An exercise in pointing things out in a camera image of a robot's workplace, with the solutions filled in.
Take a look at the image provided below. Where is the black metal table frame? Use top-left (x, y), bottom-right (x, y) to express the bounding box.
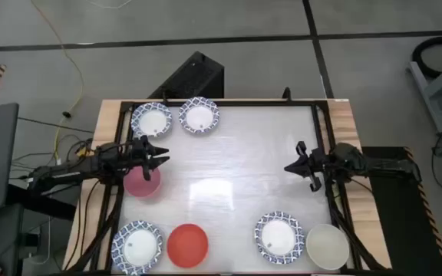
top-left (90, 98), bottom-right (364, 276)

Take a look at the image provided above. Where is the pink bowl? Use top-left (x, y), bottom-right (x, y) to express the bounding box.
top-left (123, 165), bottom-right (162, 199)

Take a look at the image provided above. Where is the red bowl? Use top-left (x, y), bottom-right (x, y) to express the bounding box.
top-left (167, 223), bottom-right (209, 269)

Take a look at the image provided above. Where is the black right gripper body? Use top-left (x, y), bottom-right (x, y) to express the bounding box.
top-left (297, 140), bottom-right (333, 192)

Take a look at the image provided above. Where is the grey metal stand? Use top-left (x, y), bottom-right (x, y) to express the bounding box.
top-left (407, 53), bottom-right (442, 135)

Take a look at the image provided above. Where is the blue patterned paper plate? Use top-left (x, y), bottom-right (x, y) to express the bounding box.
top-left (178, 96), bottom-right (221, 135)
top-left (110, 220), bottom-right (165, 276)
top-left (130, 102), bottom-right (173, 139)
top-left (254, 210), bottom-right (306, 265)

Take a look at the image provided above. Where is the black computer tower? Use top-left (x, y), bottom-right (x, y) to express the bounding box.
top-left (147, 51), bottom-right (225, 100)

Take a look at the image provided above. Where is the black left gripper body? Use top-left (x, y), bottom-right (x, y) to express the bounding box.
top-left (127, 136), bottom-right (157, 181)

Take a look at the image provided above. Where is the yellow cable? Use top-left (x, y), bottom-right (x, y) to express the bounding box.
top-left (28, 0), bottom-right (86, 162)

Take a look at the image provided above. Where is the white bowl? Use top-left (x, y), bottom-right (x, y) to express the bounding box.
top-left (305, 223), bottom-right (351, 271)

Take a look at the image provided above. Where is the black cable bundle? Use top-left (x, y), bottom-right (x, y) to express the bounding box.
top-left (9, 133), bottom-right (94, 181)

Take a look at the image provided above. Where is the black hose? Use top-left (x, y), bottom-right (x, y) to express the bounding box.
top-left (411, 35), bottom-right (442, 80)

